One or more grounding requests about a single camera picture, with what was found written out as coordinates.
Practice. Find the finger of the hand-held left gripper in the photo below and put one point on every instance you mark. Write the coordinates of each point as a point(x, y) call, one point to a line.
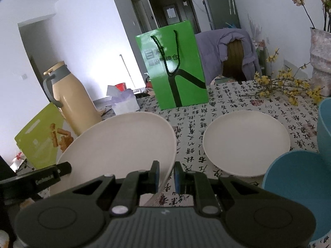
point(63, 169)

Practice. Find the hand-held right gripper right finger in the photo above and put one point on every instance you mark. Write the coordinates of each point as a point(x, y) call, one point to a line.
point(177, 177)

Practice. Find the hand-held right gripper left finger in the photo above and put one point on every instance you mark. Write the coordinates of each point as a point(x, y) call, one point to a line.
point(156, 177)

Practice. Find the white plate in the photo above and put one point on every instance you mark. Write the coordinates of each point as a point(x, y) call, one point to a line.
point(116, 139)
point(245, 142)

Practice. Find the blue bowl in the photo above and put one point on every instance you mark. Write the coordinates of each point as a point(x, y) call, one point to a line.
point(325, 126)
point(297, 175)

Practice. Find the yellow-green snack box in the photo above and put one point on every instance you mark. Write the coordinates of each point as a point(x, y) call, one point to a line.
point(38, 139)

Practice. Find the beige thermos jug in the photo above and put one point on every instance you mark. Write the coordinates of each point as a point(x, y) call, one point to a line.
point(75, 103)

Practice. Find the purple tissue pack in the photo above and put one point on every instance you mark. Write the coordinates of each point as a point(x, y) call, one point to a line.
point(126, 106)

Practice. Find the red basin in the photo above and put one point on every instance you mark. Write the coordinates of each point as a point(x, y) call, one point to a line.
point(120, 86)

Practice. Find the green patterned chair cushion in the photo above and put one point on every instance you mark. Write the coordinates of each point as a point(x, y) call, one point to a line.
point(227, 80)

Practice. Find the green paper bag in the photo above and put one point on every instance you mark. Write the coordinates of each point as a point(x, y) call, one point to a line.
point(186, 56)

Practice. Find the wooden chair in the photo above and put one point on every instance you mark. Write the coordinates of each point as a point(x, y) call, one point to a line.
point(234, 62)

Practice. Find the yellow flower branches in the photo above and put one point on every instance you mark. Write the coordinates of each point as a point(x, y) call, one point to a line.
point(271, 85)

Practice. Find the dark entrance door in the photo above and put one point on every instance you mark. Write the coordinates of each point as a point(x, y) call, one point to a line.
point(175, 13)

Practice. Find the grey refrigerator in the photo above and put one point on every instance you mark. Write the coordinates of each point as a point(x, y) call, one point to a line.
point(219, 10)

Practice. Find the textured grey vase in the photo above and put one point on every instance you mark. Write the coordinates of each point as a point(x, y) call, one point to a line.
point(322, 64)

